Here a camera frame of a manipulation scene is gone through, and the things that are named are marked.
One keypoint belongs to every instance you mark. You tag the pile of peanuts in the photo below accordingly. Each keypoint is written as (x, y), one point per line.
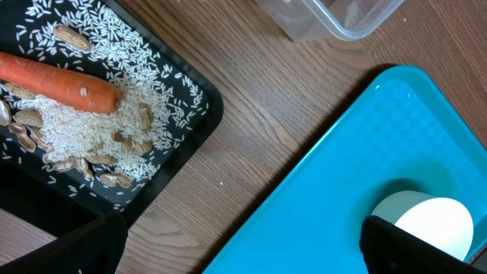
(77, 139)

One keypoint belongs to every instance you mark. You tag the black plastic tray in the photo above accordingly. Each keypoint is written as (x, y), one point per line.
(59, 204)

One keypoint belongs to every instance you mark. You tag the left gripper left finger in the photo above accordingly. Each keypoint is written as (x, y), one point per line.
(96, 247)

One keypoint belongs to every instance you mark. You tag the clear plastic bin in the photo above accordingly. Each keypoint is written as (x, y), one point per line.
(347, 20)

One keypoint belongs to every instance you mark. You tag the teal serving tray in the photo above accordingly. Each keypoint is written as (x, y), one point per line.
(400, 134)

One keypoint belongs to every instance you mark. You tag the orange carrot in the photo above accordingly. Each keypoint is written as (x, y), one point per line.
(74, 89)

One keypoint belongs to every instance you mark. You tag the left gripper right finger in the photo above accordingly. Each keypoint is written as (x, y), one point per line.
(388, 249)

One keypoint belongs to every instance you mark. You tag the spilled white rice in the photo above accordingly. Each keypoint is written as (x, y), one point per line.
(26, 25)

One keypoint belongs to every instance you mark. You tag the white bowl with rice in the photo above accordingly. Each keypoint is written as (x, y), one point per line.
(441, 222)

